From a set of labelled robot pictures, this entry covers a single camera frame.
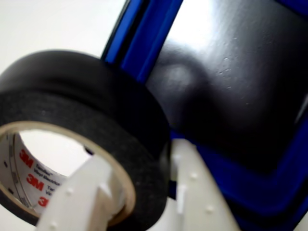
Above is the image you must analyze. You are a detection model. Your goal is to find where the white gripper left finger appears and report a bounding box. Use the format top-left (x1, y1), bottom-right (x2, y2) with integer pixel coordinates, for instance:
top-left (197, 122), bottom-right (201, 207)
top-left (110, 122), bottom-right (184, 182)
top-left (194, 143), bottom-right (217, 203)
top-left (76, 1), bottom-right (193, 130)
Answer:
top-left (36, 154), bottom-right (116, 231)

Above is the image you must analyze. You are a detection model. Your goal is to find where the blue plastic box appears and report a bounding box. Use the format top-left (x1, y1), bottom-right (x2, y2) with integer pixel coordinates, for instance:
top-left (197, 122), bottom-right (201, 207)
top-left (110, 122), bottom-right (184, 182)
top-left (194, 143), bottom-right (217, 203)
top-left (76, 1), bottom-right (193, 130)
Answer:
top-left (100, 0), bottom-right (308, 231)

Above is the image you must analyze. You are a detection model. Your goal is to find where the black tape roll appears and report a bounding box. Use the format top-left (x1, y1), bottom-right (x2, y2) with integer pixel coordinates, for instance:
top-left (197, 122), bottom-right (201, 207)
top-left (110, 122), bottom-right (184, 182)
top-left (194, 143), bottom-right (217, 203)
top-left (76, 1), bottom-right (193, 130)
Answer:
top-left (0, 49), bottom-right (172, 231)

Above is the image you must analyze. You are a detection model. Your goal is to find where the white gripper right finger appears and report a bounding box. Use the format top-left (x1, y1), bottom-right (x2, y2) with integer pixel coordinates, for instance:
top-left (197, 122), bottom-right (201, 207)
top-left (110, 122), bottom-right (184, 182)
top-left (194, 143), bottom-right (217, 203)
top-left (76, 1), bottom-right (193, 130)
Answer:
top-left (169, 139), bottom-right (240, 231)

